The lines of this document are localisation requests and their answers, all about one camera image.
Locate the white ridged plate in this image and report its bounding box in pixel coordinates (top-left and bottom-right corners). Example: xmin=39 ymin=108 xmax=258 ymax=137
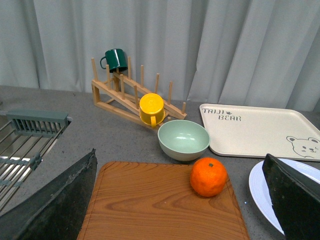
xmin=248 ymin=158 xmax=320 ymax=235

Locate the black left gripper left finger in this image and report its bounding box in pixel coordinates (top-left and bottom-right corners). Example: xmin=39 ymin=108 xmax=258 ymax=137
xmin=0 ymin=149 xmax=97 ymax=240

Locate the wooden cutting board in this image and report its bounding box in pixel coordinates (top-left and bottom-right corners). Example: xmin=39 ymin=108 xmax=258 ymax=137
xmin=78 ymin=161 xmax=250 ymax=240

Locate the grey curtain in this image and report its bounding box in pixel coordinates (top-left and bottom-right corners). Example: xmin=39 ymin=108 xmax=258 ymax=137
xmin=0 ymin=0 xmax=320 ymax=112

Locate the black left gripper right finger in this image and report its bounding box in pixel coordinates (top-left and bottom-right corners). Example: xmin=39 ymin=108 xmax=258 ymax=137
xmin=262 ymin=154 xmax=320 ymax=240

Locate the orange mandarin fruit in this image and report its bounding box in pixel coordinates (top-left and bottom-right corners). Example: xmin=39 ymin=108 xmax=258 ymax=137
xmin=190 ymin=157 xmax=228 ymax=197

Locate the beige bear tray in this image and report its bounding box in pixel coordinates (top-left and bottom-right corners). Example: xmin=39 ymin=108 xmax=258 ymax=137
xmin=199 ymin=103 xmax=320 ymax=161

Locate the dark green mug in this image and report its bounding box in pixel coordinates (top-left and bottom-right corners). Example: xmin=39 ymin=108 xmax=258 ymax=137
xmin=99 ymin=48 xmax=128 ymax=73

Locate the light green bowl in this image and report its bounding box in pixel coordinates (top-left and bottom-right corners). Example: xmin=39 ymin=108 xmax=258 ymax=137
xmin=157 ymin=120 xmax=211 ymax=162

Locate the metal sink drying rack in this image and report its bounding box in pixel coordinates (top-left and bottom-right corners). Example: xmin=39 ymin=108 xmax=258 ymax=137
xmin=0 ymin=109 xmax=71 ymax=209

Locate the wooden dish rack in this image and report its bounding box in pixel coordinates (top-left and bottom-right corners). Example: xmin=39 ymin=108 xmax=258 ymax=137
xmin=90 ymin=56 xmax=188 ymax=129

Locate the yellow mug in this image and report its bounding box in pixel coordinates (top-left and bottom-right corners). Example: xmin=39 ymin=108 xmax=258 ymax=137
xmin=139 ymin=93 xmax=166 ymax=128

